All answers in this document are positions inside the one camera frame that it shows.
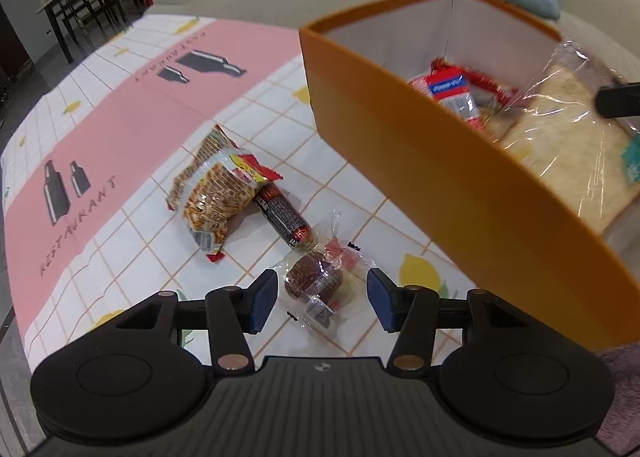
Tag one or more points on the small red candy packet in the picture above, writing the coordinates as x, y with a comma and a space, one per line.
337, 249

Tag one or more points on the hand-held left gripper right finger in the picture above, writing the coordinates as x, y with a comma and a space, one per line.
380, 298

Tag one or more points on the pink and white printed tablecloth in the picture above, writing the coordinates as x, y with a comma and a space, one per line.
125, 112

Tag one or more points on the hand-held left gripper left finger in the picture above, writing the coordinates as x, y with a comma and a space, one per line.
262, 298

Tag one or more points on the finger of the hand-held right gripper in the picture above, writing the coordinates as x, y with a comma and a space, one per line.
620, 101

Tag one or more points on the mauve fuzzy blanket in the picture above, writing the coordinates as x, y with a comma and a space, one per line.
625, 387

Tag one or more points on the orange cardboard box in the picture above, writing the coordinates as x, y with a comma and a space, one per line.
425, 152

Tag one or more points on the peanut snack packet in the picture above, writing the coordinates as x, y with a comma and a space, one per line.
215, 192

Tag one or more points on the chocolate muffin packet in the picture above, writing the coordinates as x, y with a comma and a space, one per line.
312, 279

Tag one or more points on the red sausage packet blue label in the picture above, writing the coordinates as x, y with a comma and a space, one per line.
450, 87

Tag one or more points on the dark sausage packet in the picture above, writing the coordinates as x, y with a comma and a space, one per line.
282, 212

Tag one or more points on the sliced bread packet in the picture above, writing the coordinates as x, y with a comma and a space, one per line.
565, 147

